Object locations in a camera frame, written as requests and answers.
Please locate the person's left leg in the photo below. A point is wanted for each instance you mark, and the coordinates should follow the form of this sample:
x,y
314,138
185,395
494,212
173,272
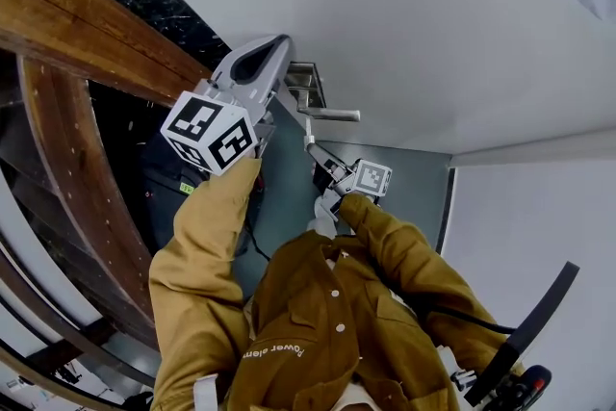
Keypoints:
x,y
322,228

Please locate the white equipment rack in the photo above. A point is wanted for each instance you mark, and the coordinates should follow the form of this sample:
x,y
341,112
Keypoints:
x,y
29,387

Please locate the person's left forearm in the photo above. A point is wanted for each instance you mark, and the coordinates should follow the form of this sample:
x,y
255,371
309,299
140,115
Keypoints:
x,y
212,216

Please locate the white door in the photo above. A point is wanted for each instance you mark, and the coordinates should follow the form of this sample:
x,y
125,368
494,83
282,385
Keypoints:
x,y
409,38

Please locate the brown wooden stair beam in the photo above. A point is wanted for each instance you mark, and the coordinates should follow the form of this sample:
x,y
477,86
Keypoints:
x,y
72,29

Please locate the black flat screen panel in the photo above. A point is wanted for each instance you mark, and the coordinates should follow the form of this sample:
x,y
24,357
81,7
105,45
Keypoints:
x,y
534,322

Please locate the black red handheld controller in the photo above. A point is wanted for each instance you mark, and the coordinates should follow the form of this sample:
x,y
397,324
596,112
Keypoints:
x,y
534,382

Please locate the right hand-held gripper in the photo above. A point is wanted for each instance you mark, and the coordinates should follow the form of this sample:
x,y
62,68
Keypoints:
x,y
370,178

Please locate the person's right forearm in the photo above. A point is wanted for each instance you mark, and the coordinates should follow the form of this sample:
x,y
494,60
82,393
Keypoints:
x,y
404,245

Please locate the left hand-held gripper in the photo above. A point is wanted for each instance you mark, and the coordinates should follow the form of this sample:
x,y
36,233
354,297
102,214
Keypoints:
x,y
212,135

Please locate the curved wooden handrail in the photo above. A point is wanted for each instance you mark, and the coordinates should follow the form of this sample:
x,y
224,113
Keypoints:
x,y
29,269

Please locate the person's mustard jacket torso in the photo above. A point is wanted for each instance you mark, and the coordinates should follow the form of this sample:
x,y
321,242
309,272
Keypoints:
x,y
308,332

